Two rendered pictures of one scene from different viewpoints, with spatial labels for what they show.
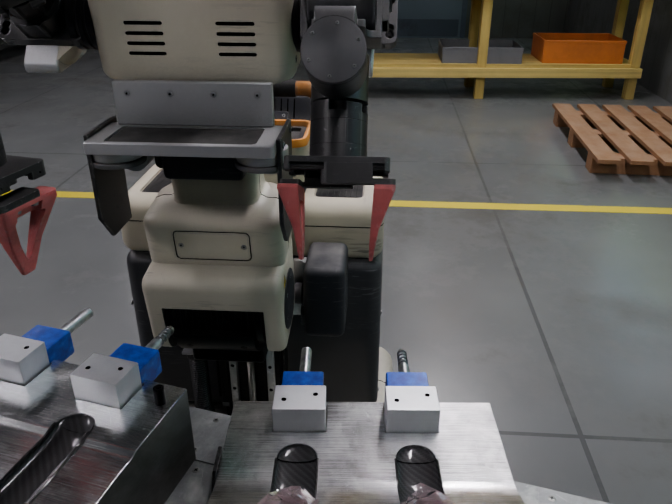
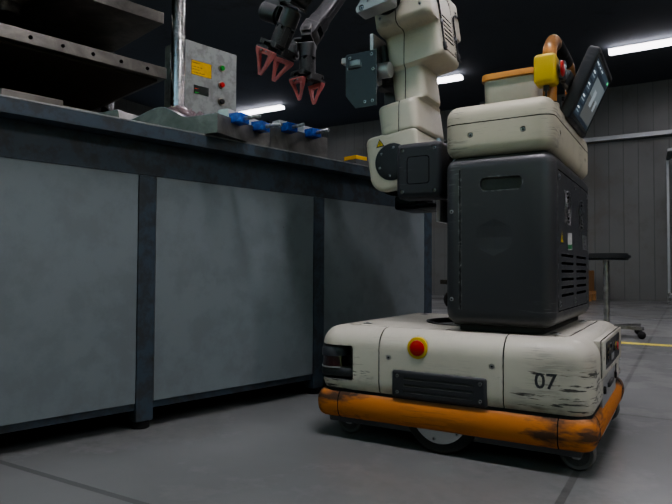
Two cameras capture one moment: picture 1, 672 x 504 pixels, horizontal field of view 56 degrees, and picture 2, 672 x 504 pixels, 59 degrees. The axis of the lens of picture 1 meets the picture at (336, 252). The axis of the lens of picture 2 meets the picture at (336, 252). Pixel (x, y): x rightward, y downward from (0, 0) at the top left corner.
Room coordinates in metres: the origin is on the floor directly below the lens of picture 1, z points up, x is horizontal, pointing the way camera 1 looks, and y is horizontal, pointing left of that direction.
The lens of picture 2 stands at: (1.53, -1.46, 0.42)
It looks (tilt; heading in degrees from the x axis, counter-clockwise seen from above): 2 degrees up; 117
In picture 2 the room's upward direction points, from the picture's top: straight up
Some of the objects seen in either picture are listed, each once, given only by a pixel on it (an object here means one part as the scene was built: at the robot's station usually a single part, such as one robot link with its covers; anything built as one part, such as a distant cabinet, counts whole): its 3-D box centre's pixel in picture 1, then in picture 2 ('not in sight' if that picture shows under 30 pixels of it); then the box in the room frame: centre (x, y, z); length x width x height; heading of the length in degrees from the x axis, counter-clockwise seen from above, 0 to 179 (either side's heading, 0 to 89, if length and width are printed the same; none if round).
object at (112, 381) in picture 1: (137, 362); (290, 127); (0.53, 0.20, 0.89); 0.13 x 0.05 x 0.05; 162
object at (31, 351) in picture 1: (49, 343); (314, 133); (0.56, 0.31, 0.89); 0.13 x 0.05 x 0.05; 162
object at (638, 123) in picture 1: (637, 138); not in sight; (4.10, -2.00, 0.06); 1.39 x 0.91 x 0.12; 176
